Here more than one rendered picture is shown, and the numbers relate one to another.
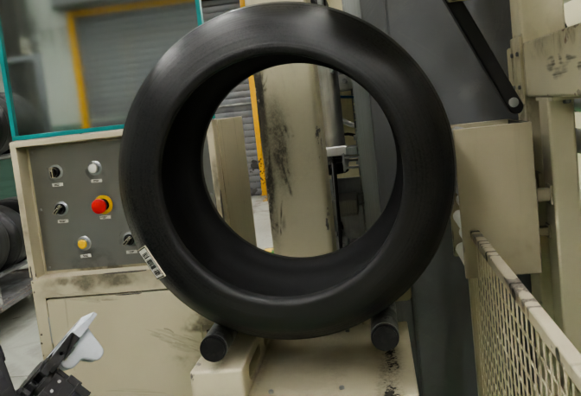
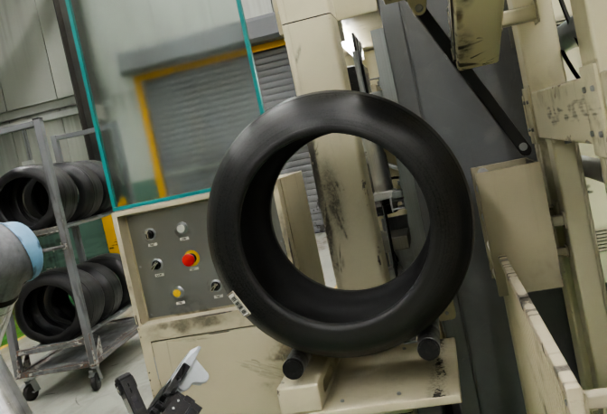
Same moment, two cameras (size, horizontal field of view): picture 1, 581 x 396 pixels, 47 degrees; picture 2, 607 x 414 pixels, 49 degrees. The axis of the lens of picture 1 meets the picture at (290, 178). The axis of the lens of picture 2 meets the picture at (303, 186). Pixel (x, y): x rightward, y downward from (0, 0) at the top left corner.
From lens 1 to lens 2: 27 cm
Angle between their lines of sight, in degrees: 5
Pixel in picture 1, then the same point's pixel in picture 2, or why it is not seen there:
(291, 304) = (351, 328)
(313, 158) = (362, 206)
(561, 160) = (569, 191)
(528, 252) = (550, 270)
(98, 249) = (191, 296)
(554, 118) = (559, 156)
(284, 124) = (335, 180)
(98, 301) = (194, 340)
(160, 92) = (234, 171)
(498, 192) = (518, 221)
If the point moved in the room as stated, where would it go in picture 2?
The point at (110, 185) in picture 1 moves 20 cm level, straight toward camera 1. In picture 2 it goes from (196, 241) to (198, 248)
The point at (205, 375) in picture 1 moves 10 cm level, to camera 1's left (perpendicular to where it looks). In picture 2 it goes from (288, 390) to (241, 399)
